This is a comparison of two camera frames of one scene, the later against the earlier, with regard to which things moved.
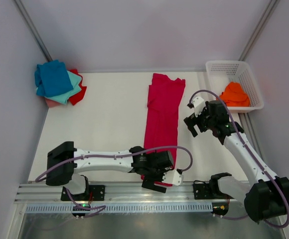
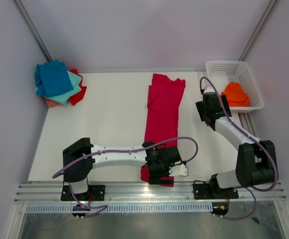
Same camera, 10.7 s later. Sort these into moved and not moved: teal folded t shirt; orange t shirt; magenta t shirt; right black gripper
Moved: right black gripper
Not moved: orange t shirt; teal folded t shirt; magenta t shirt
